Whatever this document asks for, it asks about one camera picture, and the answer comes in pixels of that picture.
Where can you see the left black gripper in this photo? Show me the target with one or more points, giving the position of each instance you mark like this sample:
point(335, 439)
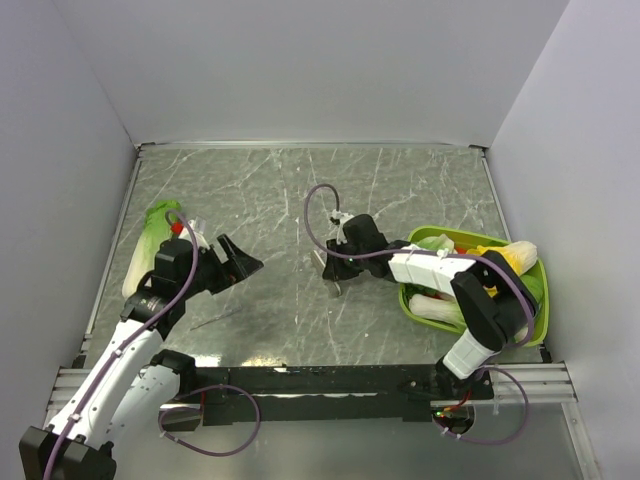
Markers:
point(228, 273)

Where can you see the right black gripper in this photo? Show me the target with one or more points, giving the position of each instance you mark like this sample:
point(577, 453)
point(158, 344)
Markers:
point(335, 269)

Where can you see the beige remote control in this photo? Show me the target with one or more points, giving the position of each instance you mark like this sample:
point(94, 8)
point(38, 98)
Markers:
point(320, 265)

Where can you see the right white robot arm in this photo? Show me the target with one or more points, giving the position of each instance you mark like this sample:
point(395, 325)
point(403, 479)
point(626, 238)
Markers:
point(494, 303)

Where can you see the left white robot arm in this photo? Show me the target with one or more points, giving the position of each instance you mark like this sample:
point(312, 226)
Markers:
point(134, 376)

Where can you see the long napa cabbage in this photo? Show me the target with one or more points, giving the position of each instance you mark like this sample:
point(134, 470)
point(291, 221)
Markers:
point(155, 231)

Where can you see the green toy lettuce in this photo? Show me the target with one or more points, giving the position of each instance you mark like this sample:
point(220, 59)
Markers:
point(436, 243)

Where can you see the green plastic basket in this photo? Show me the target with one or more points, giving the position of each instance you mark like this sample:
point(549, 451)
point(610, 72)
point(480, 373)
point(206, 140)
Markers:
point(464, 241)

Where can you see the white green bok choy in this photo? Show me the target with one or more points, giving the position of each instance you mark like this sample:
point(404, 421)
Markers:
point(430, 308)

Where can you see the yellow toy cabbage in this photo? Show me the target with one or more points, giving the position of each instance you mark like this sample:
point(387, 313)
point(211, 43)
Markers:
point(521, 256)

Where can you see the round green toy vegetable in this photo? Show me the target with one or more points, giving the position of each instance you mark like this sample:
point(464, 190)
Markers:
point(534, 286)

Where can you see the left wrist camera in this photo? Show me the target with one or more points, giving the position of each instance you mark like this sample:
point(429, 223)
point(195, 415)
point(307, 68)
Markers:
point(197, 225)

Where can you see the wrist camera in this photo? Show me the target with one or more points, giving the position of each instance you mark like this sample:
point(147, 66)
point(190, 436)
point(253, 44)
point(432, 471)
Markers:
point(339, 219)
point(197, 225)

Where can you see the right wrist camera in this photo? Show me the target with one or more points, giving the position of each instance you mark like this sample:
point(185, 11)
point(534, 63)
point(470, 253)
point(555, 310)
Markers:
point(339, 219)

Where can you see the black base frame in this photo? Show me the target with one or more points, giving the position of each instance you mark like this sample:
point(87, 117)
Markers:
point(230, 395)

